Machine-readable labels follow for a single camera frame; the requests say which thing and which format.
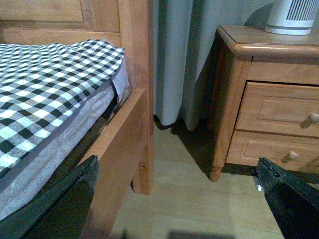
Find wooden bed frame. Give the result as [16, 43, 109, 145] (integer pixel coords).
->
[0, 0, 154, 239]

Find wooden drawer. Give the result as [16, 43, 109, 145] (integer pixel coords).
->
[226, 130, 319, 173]
[236, 82, 319, 137]

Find checkered bed sheet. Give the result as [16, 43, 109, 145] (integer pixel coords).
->
[0, 39, 125, 176]

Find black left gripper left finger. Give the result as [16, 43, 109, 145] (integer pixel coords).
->
[0, 155, 99, 239]

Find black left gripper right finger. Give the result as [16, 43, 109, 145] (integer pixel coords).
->
[256, 157, 319, 239]

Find grey mattress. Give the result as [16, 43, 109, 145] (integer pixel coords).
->
[0, 62, 130, 219]

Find wooden nightstand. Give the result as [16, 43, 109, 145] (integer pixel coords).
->
[208, 25, 319, 182]

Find white air purifier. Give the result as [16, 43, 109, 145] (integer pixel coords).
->
[265, 0, 319, 35]

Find grey curtain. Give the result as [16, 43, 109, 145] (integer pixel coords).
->
[154, 0, 273, 130]

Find floor power socket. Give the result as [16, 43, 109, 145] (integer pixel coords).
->
[251, 169, 264, 192]

